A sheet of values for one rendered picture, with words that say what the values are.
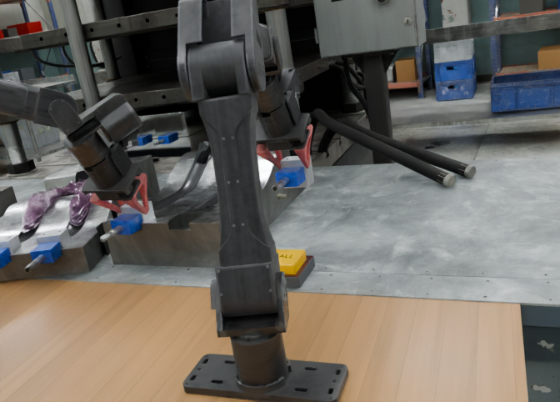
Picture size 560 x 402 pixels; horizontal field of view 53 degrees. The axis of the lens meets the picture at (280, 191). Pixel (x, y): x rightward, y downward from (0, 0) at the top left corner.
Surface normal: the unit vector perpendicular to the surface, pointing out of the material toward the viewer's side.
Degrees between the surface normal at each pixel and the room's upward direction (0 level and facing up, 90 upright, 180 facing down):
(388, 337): 0
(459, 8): 90
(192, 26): 51
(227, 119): 77
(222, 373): 0
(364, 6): 90
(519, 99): 92
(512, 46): 90
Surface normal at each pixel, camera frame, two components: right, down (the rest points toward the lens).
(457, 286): -0.15, -0.94
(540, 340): -0.37, 0.33
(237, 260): -0.14, 0.09
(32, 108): 0.44, 0.26
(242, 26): -0.18, -0.35
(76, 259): -0.07, 0.32
